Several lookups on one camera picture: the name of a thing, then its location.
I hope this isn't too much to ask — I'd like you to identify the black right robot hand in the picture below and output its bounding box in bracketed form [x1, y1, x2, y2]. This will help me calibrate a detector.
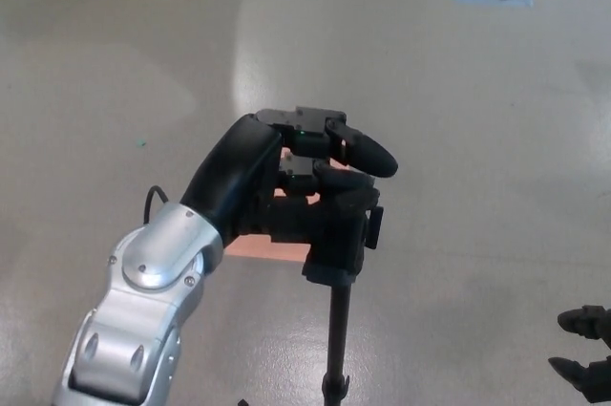
[547, 304, 611, 405]

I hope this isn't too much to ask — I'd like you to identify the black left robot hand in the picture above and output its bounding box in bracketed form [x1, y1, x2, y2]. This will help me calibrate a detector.
[179, 105, 400, 247]

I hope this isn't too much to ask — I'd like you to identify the black phone stand with clamp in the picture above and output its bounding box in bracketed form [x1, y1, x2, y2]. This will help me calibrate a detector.
[301, 185, 385, 406]

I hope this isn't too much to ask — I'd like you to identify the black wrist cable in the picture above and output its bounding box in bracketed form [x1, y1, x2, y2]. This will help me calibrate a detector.
[144, 184, 171, 224]

